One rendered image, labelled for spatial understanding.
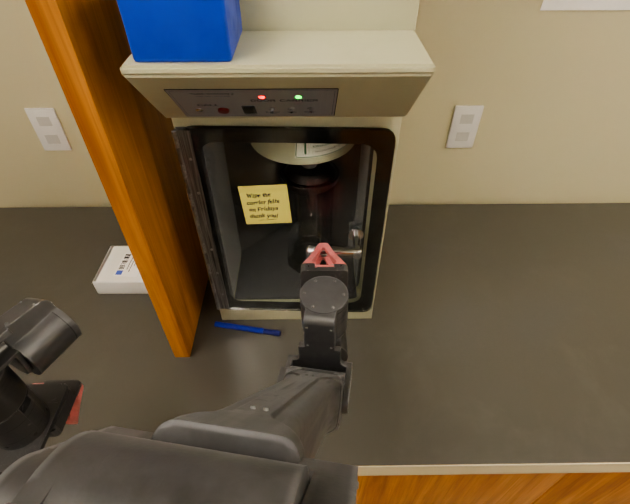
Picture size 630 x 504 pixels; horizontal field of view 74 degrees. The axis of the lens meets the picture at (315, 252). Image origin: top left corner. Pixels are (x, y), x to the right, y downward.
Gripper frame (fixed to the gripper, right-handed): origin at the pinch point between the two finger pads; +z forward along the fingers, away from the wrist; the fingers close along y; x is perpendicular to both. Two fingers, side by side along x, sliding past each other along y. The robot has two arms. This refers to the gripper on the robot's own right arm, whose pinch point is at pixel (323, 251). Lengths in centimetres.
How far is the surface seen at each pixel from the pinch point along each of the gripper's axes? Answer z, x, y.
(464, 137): 49, -37, -7
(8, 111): 48, 76, 1
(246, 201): 4.5, 12.1, 6.6
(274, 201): 4.4, 7.7, 6.6
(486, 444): -20.3, -27.7, -26.0
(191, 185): 4.7, 20.2, 9.5
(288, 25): 6.1, 4.4, 31.5
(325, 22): 6.2, 0.0, 31.8
